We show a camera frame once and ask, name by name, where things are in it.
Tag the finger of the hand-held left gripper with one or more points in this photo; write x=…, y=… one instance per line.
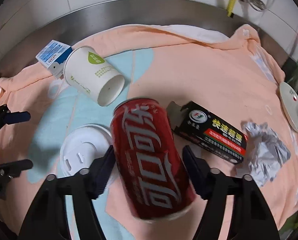
x=19, y=165
x=16, y=117

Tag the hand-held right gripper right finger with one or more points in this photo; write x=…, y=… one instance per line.
x=191, y=166

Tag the white plastic cup lid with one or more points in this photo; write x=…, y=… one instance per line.
x=84, y=147

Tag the white paper cup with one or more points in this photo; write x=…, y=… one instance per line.
x=91, y=72

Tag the black cardboard box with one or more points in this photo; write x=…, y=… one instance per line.
x=213, y=135

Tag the small white plate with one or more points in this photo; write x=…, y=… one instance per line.
x=292, y=107

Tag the peach printed towel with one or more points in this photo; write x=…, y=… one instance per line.
x=188, y=67

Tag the red soda can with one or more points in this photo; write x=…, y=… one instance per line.
x=144, y=155

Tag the small white blue milk carton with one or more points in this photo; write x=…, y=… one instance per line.
x=51, y=55

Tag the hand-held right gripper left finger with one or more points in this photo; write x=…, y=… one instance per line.
x=106, y=171

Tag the crumpled silver foil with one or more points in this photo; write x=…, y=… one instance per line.
x=266, y=152

